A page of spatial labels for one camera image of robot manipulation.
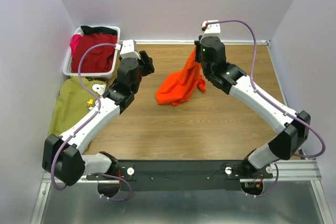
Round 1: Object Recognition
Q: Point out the orange t shirt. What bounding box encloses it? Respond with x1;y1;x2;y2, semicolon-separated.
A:
155;47;206;106

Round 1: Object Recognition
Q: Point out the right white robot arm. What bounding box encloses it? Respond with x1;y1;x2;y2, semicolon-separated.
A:
194;35;311;176

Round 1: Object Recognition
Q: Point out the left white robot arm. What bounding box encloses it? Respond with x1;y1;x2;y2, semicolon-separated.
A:
42;50;154;186

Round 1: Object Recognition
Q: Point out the dark red t shirt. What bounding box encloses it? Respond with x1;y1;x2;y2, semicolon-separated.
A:
71;34;118;73

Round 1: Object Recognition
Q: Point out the black t shirt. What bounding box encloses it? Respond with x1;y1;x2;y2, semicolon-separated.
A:
80;26;119;36

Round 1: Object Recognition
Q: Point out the olive green snoopy t shirt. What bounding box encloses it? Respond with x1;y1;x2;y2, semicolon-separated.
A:
48;76;107;136

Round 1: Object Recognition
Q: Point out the pink t shirt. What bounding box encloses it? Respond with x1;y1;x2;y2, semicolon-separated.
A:
70;34;82;56

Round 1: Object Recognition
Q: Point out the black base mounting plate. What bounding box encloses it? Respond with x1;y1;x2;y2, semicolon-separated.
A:
86;159;274;193

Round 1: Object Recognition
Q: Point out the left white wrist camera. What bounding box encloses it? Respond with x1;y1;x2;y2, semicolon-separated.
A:
115;39;140;59

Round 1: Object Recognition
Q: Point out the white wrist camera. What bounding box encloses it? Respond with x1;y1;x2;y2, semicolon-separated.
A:
115;39;140;59
201;20;221;37

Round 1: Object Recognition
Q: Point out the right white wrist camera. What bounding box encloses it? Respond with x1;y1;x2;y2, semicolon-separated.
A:
201;20;221;37

